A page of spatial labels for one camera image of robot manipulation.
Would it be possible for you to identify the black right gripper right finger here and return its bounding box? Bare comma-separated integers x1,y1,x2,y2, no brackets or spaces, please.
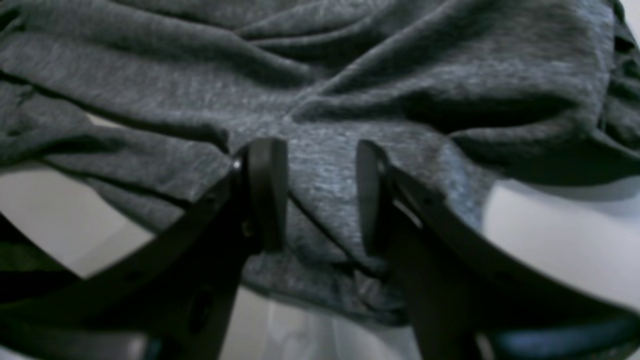
356,140,639,360

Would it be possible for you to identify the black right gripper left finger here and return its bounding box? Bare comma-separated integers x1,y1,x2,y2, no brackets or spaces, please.
0,137,288,360

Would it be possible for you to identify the grey t-shirt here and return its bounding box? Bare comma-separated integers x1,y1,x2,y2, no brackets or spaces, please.
1,0,639,326

